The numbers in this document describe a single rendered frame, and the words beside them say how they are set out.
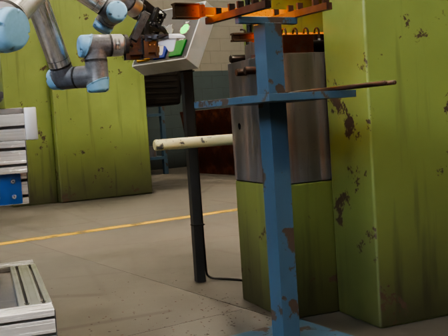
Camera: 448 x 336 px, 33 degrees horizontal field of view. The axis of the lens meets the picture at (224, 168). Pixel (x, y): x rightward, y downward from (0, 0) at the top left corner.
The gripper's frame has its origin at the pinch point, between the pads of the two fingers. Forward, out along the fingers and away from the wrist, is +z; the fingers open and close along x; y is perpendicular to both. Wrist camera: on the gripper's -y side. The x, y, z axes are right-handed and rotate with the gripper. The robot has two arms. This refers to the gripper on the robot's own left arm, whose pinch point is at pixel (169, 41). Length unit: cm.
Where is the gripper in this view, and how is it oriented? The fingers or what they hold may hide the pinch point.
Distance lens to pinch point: 311.0
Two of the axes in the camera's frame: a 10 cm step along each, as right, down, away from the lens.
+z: 6.2, 4.2, 6.7
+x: -7.3, 0.1, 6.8
